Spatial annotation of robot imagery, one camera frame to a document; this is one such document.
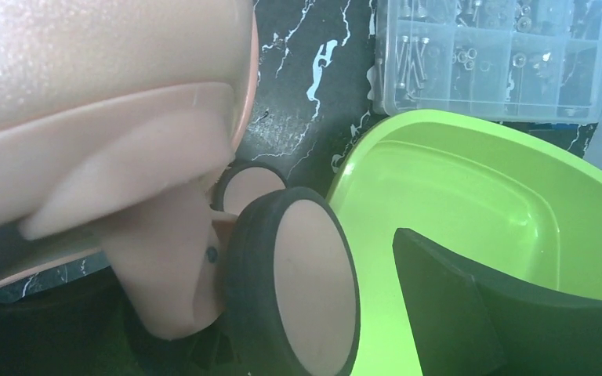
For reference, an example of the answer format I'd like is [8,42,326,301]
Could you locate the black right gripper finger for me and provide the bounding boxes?
[392,228,602,375]

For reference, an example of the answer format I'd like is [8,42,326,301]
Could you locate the pink hard-shell suitcase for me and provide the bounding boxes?
[0,1,361,375]

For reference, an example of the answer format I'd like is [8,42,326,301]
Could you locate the green plastic tray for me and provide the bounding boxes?
[328,110,602,375]

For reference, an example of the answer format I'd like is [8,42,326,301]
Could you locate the clear plastic screw box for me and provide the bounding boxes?
[372,0,602,124]

